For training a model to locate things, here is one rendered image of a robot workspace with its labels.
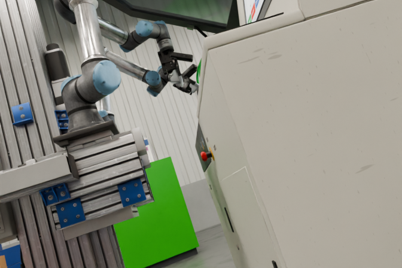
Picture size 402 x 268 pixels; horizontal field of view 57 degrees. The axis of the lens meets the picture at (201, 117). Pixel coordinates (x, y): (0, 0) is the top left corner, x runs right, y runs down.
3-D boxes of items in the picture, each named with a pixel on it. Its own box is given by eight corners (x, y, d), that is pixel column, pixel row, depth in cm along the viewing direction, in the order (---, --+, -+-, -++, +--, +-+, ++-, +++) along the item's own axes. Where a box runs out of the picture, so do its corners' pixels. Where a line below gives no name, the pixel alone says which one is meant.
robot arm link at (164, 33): (146, 25, 191) (157, 29, 198) (152, 44, 189) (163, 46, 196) (157, 17, 187) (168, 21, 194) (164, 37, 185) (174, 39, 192)
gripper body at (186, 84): (192, 96, 207) (178, 88, 214) (199, 82, 206) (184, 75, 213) (183, 92, 201) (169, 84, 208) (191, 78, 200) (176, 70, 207)
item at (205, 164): (204, 171, 206) (194, 145, 209) (211, 169, 207) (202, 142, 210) (210, 160, 146) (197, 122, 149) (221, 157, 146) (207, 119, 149)
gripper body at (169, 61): (164, 76, 191) (158, 55, 193) (180, 71, 191) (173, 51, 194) (164, 71, 183) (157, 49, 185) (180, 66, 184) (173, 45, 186)
